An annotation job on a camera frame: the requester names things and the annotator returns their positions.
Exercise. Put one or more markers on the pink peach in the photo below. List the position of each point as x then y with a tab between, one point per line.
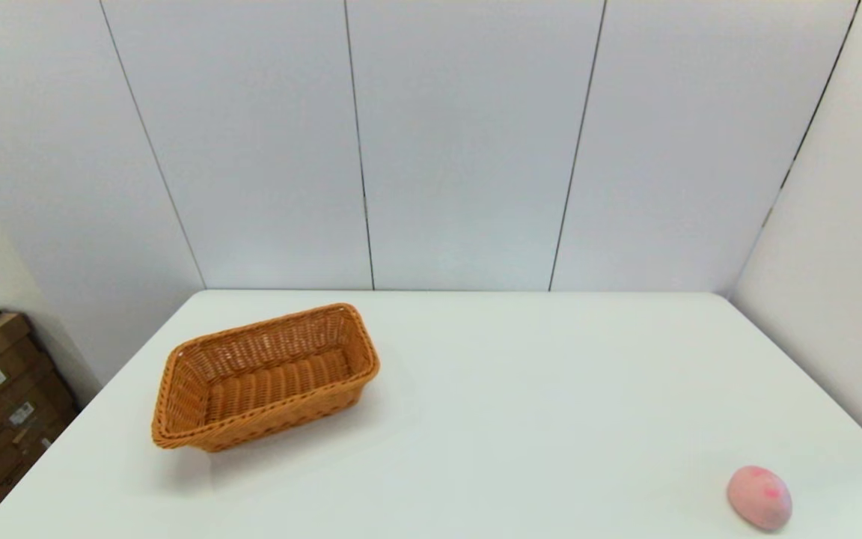
759	498

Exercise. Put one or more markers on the orange woven wicker basket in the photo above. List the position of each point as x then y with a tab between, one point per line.
274	382

